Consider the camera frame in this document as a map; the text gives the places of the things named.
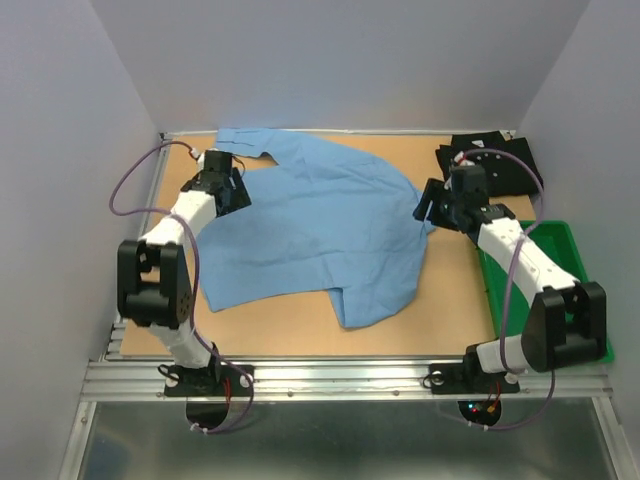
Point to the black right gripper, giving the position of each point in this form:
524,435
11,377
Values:
435,190

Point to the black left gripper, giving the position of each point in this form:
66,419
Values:
241,198

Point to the light blue long sleeve shirt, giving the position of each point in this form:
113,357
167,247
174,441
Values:
323,217

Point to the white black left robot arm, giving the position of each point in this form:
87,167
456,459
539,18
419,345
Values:
158,273

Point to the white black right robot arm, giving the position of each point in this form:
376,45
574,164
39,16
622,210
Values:
566,324

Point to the folded black shirt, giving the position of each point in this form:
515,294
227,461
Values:
504,176

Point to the green plastic tray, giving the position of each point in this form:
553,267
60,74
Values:
566,323

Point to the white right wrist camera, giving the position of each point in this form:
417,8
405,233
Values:
461,160

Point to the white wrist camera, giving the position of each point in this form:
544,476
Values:
199,158
461,160

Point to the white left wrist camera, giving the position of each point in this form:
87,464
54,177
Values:
199,158

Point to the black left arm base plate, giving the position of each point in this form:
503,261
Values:
235,380

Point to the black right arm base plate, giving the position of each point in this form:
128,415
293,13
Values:
457,379

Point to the aluminium table frame rail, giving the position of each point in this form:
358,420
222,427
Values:
332,404

